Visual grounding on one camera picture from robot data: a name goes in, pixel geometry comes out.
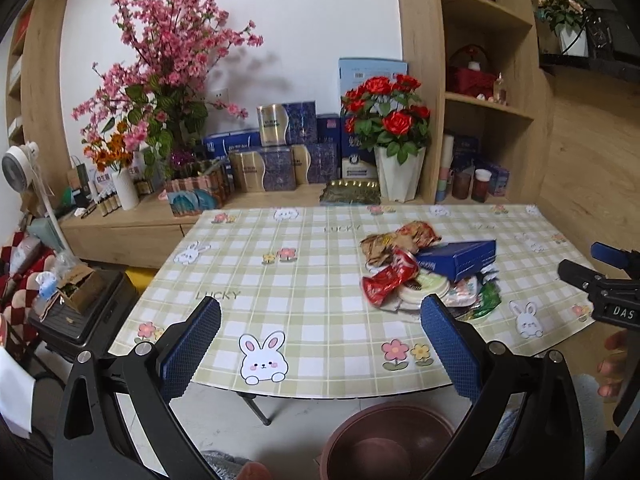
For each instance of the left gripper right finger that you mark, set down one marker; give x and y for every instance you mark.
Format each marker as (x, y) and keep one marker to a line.
(441, 328)

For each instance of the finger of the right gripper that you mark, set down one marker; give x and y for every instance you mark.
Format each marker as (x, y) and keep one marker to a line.
(615, 257)
(580, 277)

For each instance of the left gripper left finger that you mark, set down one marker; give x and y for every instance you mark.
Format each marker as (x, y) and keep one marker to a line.
(184, 345)

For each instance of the green snack wrapper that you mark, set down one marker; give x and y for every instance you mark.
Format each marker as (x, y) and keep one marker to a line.
(488, 299)

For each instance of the blue luckin coffee box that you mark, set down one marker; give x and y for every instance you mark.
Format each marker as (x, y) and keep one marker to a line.
(457, 260)

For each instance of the red crushed snack bag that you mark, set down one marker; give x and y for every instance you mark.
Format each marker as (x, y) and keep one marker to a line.
(402, 268)

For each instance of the brown paper bag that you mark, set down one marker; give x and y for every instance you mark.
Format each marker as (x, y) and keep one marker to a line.
(378, 249)

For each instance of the maroon trash bin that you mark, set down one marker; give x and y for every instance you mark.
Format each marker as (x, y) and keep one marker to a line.
(386, 441)

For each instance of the person right hand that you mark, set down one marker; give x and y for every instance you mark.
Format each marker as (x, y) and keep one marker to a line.
(612, 367)

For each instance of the black suitcase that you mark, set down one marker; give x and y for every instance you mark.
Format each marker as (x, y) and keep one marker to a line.
(67, 333)

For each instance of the green plaid tablecloth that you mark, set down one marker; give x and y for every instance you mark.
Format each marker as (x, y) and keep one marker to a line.
(295, 322)

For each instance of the low wooden cabinet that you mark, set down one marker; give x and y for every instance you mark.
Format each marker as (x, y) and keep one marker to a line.
(145, 236)

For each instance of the red checkered blanket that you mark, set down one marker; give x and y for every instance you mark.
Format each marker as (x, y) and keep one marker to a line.
(23, 259)

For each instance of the stack of paper cups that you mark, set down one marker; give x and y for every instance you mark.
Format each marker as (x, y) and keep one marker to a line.
(444, 167)

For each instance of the green gold tray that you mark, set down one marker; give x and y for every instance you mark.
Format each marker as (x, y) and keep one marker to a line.
(351, 192)

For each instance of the gold blue gift box left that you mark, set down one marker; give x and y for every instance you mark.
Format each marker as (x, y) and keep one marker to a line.
(263, 169)

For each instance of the gold blue gift box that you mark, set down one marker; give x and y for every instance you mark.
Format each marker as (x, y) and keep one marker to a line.
(263, 169)
(315, 163)
(287, 124)

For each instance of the orange flowers white vase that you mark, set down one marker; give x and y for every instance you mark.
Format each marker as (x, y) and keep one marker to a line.
(113, 152)

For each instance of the red gift basket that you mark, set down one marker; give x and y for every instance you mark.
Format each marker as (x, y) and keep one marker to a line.
(468, 73)

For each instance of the gold blue gift box right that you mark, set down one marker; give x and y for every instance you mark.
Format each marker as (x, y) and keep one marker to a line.
(315, 163)

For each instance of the red rose bouquet white vase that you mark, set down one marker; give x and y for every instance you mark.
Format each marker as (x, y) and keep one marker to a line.
(389, 119)

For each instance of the white desk fan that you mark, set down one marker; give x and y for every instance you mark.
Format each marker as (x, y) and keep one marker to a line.
(20, 168)

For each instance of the pink roses white pot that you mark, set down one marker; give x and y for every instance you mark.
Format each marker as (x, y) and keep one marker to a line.
(568, 20)

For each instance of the gold blue gift box upper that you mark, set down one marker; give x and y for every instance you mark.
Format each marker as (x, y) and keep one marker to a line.
(287, 124)

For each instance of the wooden shelf unit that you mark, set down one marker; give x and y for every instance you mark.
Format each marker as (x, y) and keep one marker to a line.
(512, 126)

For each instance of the light blue tall box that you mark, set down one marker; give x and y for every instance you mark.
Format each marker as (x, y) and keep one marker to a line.
(355, 71)

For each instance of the pink cherry blossom arrangement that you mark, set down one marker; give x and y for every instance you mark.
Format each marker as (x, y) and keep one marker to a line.
(159, 99)

